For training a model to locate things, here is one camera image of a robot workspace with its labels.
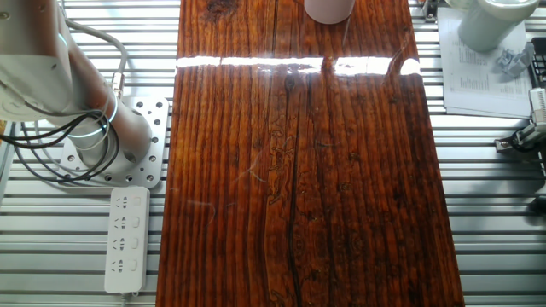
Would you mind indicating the white power strip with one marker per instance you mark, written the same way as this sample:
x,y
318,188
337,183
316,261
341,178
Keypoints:
x,y
138,230

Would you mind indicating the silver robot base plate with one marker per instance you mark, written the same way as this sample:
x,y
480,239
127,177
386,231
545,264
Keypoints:
x,y
164,132

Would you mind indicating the black keyboard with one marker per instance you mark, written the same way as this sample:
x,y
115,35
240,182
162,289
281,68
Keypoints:
x,y
541,64

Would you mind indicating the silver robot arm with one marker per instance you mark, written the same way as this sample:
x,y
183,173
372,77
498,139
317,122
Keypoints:
x,y
38,77

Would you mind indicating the brown wooden board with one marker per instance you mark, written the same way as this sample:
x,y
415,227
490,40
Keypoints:
x,y
239,170

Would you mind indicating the white round trash can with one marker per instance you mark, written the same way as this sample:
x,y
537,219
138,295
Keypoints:
x,y
328,10

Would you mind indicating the printed paper sheet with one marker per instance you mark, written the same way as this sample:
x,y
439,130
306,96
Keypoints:
x,y
478,85

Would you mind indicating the aluminium camera clamp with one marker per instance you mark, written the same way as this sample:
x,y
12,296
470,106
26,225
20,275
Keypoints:
x,y
522,138

